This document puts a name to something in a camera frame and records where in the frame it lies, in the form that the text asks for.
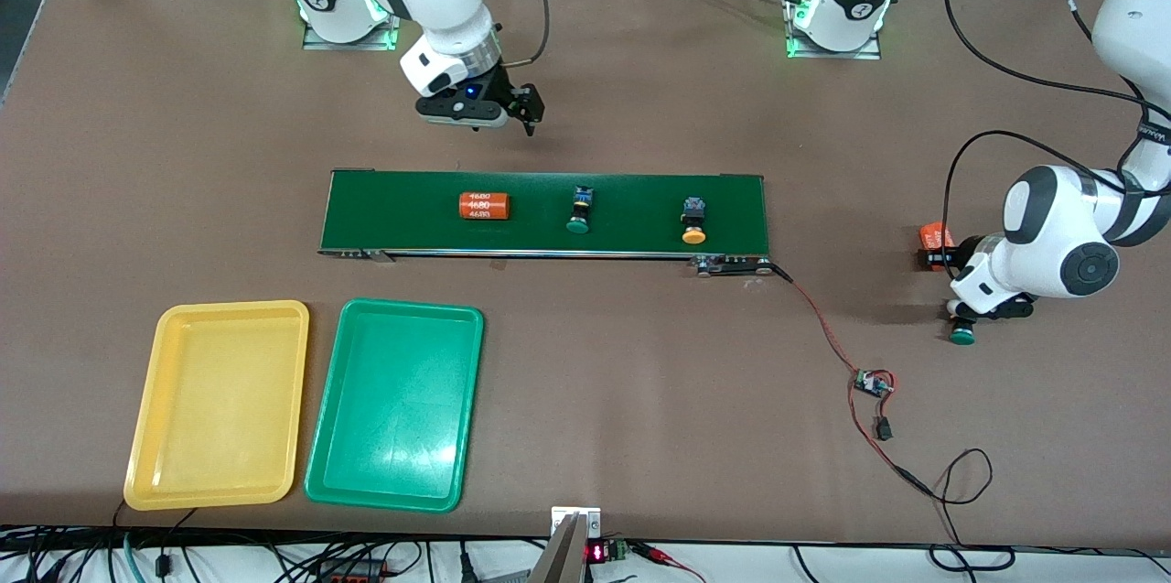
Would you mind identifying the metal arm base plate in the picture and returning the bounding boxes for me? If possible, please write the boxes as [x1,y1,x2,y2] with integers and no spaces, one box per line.
[302,0,408,50]
[785,0,884,60]

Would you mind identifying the red black twisted wire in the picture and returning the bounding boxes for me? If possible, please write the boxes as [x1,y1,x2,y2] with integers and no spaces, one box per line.
[768,263,936,500]

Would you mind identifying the silver camera mount bracket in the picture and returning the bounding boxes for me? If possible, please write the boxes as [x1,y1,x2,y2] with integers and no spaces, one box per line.
[531,506,602,583]

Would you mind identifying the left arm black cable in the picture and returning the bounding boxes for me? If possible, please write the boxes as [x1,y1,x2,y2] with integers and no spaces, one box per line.
[940,0,1171,277]

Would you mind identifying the black looped cable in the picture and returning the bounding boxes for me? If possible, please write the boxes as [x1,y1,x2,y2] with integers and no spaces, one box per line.
[915,448,1016,573]

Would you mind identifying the green plastic tray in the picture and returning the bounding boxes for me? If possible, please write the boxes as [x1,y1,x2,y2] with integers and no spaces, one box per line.
[304,297,485,513]

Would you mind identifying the orange cylinder with 4680 print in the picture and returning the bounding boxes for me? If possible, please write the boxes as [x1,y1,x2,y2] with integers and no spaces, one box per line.
[918,221,957,271]
[457,191,510,221]

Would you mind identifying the red clip leads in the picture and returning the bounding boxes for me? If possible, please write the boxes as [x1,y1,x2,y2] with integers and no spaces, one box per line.
[631,542,707,583]

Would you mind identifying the green conveyor belt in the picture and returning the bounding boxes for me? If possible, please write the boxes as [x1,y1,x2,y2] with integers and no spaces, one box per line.
[317,169,774,277]

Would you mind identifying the black power strip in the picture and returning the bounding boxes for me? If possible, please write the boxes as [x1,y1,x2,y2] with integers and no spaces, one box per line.
[316,558,385,583]

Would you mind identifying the yellow plastic tray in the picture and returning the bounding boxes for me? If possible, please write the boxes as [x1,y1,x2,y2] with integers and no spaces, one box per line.
[124,299,310,511]

